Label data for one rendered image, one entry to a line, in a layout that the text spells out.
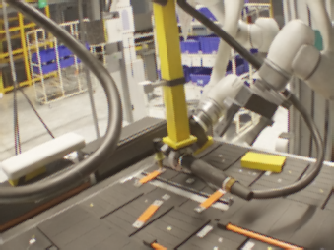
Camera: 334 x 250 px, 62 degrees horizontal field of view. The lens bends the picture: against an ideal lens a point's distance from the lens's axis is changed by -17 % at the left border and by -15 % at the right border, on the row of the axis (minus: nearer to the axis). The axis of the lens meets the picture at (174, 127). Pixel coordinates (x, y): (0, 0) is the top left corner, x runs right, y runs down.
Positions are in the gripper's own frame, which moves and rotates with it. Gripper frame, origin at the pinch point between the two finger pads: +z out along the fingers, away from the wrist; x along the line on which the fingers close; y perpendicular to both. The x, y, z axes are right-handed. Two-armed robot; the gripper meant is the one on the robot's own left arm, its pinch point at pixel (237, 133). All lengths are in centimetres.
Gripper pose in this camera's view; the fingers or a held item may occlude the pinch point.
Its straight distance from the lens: 92.6
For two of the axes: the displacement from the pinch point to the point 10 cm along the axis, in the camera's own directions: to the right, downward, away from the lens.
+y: -3.9, -5.5, 7.4
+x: -7.8, -2.3, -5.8
